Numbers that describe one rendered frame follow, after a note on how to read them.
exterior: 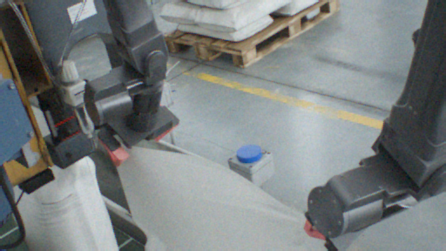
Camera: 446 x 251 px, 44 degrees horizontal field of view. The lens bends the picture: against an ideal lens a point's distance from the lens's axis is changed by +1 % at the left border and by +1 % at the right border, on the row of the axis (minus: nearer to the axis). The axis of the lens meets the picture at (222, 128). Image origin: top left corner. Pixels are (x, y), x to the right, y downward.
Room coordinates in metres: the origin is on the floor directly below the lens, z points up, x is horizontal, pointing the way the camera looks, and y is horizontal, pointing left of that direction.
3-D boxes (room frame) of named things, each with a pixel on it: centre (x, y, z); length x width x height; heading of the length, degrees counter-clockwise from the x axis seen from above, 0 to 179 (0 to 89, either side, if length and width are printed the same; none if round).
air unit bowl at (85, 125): (0.94, 0.25, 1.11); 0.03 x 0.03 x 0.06
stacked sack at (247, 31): (3.99, -0.15, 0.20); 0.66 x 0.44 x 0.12; 40
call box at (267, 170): (1.12, -0.05, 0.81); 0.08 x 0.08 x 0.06; 40
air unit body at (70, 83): (0.94, 0.25, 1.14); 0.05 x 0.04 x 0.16; 130
